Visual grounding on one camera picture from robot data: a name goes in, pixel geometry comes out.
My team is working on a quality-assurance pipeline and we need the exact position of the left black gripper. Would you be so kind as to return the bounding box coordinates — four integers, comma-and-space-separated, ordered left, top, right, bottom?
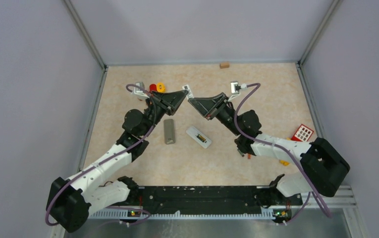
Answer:
142, 90, 188, 137

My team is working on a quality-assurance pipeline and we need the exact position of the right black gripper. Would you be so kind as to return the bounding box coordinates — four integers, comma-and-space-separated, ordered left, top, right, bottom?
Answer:
188, 92, 242, 136

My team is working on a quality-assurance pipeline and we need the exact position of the white remote control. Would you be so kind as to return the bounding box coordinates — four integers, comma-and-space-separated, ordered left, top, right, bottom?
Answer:
186, 126, 212, 149

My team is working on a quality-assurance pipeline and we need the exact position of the white labelled AA battery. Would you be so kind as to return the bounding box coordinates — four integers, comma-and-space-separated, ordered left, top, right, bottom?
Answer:
182, 84, 194, 100

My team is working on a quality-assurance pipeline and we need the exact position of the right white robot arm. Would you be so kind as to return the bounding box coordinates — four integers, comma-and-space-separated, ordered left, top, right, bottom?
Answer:
188, 93, 350, 204

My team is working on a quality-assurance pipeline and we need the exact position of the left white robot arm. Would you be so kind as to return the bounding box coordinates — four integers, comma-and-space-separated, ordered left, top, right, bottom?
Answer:
45, 90, 188, 233

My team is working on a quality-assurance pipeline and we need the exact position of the grey remote battery cover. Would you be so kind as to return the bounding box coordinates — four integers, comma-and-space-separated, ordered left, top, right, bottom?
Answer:
163, 119, 176, 145

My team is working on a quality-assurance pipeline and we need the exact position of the yellow round toy brick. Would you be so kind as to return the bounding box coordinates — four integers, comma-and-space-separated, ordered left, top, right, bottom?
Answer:
156, 82, 166, 93

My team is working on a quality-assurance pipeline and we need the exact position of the red toy cylinder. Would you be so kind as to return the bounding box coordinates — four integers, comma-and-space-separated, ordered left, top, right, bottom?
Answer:
149, 84, 158, 92

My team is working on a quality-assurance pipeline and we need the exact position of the small wooden block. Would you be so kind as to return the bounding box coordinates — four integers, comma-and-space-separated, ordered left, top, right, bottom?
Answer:
219, 62, 230, 69

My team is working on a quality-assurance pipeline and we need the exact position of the yellow toy piece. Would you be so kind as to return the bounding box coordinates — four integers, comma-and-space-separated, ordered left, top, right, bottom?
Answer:
279, 160, 290, 166

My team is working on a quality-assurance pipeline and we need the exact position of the red white toy panel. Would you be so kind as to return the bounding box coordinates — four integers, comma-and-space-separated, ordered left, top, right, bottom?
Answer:
290, 124, 315, 142

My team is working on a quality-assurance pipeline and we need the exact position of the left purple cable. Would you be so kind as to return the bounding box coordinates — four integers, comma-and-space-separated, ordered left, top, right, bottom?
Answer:
45, 83, 159, 227

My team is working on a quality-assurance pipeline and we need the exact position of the purple cable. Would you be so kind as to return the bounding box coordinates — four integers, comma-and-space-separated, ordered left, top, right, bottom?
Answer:
45, 83, 159, 227
233, 82, 333, 219

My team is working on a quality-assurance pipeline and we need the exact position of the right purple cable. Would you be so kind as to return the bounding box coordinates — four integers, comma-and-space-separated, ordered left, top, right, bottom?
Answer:
233, 82, 333, 219

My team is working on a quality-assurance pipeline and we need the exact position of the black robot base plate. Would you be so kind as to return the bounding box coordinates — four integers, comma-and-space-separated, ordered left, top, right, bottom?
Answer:
107, 184, 303, 217

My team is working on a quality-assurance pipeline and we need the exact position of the grey slotted cable duct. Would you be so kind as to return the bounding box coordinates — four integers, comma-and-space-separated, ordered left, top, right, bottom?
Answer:
89, 209, 275, 220

